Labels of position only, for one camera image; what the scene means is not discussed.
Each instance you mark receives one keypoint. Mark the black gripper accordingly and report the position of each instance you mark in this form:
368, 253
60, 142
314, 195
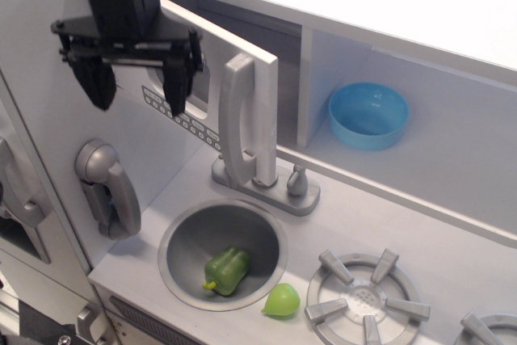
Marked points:
130, 32

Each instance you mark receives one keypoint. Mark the white microwave door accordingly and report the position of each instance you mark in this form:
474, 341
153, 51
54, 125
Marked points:
242, 84

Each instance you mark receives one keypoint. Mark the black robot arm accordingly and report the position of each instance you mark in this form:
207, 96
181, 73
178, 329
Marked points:
132, 33

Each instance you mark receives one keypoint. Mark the silver round sink basin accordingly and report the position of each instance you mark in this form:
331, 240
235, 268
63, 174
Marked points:
204, 231

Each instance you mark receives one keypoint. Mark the grey toy faucet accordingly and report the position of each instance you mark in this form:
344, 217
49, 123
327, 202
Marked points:
293, 191

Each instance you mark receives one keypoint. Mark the green toy bell pepper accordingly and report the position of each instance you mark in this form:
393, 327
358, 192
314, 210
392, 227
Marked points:
224, 272

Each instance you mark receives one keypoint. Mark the dark oven vent grille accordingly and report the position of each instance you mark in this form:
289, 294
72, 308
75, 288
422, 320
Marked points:
150, 325

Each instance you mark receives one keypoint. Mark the blue plastic bowl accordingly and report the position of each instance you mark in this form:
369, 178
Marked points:
368, 116

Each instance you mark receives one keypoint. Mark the white toy kitchen shelf unit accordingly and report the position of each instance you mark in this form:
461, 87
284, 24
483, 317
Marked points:
453, 60

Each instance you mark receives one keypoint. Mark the light green toy pear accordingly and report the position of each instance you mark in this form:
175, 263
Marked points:
282, 301

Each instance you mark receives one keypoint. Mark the grey toy stove burner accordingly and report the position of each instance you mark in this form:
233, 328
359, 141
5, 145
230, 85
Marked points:
364, 299

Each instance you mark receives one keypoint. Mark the grey toy wall phone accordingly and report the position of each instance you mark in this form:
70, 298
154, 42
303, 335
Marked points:
108, 190

